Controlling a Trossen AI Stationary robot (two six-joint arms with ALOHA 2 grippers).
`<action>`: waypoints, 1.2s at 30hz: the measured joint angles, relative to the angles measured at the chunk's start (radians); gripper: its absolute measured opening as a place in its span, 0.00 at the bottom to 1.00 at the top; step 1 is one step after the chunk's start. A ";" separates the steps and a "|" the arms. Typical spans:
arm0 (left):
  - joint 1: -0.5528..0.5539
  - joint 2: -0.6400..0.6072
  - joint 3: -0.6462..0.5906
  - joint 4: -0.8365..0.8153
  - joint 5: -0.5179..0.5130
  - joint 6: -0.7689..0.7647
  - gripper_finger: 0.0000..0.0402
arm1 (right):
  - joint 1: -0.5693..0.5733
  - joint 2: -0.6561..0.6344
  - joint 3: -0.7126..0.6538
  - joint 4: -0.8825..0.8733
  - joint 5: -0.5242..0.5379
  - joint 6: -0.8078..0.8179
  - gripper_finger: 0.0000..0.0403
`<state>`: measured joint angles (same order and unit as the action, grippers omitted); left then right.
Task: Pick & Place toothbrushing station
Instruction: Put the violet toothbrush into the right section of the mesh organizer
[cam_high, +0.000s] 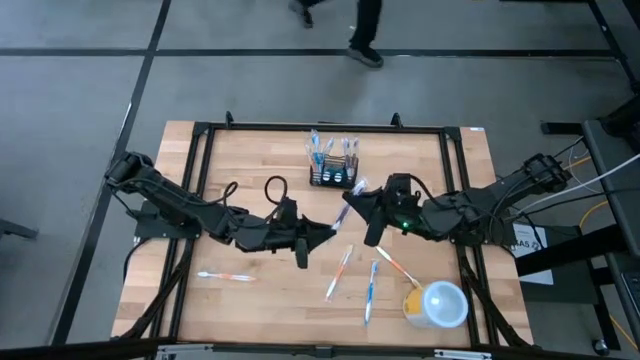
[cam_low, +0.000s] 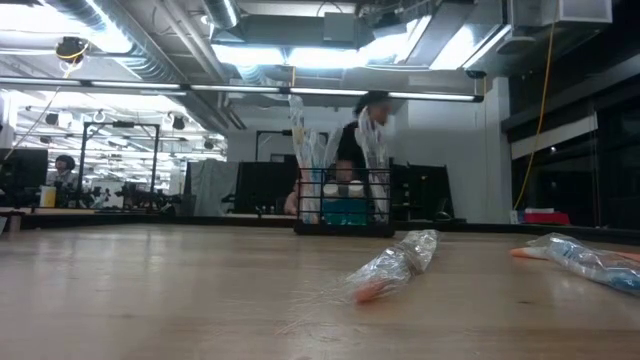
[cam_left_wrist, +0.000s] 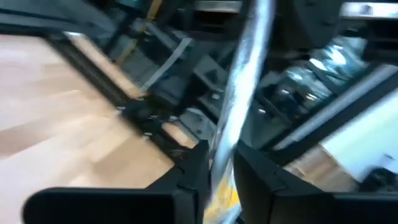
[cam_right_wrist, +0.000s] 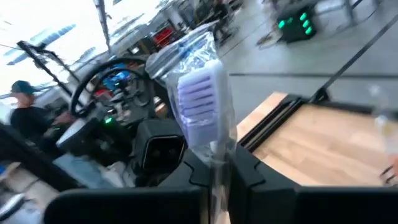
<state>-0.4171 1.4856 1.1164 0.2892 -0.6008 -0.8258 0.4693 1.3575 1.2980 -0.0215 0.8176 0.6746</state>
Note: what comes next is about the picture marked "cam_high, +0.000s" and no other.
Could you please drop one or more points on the black side desk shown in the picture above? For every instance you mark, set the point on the black side desk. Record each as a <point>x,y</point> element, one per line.
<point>607,150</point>

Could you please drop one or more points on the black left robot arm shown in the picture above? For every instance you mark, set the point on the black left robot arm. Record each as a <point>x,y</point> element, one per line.
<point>170,197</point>

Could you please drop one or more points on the yellow white wipes canister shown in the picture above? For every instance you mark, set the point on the yellow white wipes canister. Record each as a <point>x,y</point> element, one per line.
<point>440,305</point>

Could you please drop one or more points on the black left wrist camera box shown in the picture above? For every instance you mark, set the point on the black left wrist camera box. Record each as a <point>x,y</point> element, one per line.
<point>287,209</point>

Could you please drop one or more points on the person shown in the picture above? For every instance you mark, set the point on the person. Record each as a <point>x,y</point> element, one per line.
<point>367,30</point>

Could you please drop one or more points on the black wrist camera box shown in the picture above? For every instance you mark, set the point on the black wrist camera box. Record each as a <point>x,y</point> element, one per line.
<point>399,186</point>
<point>287,209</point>

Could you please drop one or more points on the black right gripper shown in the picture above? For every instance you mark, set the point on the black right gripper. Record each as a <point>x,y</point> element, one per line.
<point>405,217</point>

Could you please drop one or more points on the black neighbouring frame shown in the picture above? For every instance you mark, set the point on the black neighbouring frame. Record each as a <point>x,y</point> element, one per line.
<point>612,45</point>

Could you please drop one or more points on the black aluminium table frame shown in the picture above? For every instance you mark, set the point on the black aluminium table frame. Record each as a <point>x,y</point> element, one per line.
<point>325,127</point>

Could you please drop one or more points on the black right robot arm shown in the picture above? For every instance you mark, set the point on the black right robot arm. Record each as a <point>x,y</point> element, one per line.
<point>480,210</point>

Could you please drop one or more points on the orange toothbrush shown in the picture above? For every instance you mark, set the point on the orange toothbrush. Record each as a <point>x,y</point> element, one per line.
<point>225,276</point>
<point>339,272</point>
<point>397,266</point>

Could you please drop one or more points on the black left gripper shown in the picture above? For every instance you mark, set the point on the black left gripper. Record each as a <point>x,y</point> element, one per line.
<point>265,235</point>

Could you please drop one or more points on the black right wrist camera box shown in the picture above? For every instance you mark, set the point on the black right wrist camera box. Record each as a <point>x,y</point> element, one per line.
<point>399,186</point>

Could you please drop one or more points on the white printed sheet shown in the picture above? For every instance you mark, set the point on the white printed sheet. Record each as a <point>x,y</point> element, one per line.
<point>530,250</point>

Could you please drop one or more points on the dark furniture leg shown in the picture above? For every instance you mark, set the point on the dark furniture leg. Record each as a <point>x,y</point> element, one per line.
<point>17,229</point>

